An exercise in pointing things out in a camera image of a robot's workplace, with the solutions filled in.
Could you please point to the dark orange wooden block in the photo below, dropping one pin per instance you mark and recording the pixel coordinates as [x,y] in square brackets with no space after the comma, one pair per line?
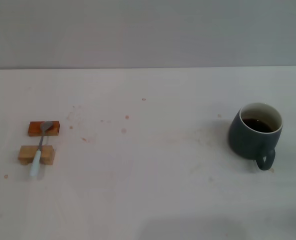
[34,128]

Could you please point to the light wooden block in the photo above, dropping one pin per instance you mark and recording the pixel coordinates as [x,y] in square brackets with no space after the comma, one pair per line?
[25,152]

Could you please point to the grey ceramic cup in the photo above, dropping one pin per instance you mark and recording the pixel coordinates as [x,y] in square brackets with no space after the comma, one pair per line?
[245,142]

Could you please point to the dark coffee liquid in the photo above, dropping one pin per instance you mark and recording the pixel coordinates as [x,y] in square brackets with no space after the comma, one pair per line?
[257,124]

